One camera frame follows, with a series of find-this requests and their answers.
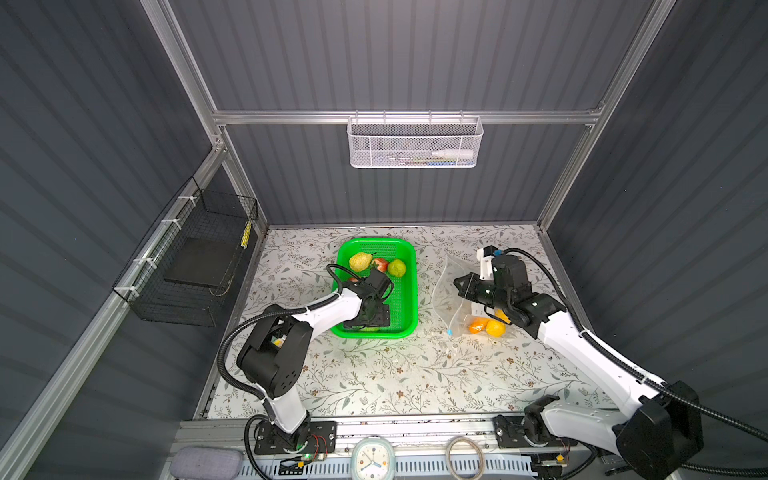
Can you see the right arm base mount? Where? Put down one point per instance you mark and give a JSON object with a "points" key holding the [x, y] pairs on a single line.
{"points": [[510, 432]]}

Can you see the pale yellow pear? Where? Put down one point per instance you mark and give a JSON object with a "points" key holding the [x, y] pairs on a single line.
{"points": [[360, 261]]}

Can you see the white analog clock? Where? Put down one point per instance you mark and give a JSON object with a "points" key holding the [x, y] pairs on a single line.
{"points": [[373, 458]]}

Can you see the black wire basket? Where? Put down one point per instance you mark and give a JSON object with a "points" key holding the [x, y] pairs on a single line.
{"points": [[191, 268]]}

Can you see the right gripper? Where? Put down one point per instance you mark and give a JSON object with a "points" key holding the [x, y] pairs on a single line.
{"points": [[467, 290]]}

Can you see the clear zip top bag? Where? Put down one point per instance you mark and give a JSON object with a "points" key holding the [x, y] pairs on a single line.
{"points": [[451, 308]]}

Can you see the green plastic basket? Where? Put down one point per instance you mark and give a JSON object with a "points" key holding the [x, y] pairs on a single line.
{"points": [[403, 302]]}

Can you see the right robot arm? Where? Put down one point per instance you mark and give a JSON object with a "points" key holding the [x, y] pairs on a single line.
{"points": [[654, 427]]}

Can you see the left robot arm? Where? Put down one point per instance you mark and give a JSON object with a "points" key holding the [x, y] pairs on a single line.
{"points": [[275, 351]]}

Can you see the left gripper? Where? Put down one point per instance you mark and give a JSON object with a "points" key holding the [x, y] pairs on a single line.
{"points": [[382, 316]]}

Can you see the light green fruit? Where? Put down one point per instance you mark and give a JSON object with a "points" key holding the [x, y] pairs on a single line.
{"points": [[397, 268]]}

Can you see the orange carrot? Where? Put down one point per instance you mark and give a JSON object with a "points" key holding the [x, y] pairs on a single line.
{"points": [[477, 325]]}

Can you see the grey cloth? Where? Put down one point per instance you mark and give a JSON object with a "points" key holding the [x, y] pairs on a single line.
{"points": [[206, 463]]}

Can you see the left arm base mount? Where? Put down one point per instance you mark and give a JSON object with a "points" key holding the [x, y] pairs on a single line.
{"points": [[312, 437]]}

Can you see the white wire mesh basket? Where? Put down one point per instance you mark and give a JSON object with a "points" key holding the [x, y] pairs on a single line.
{"points": [[418, 142]]}

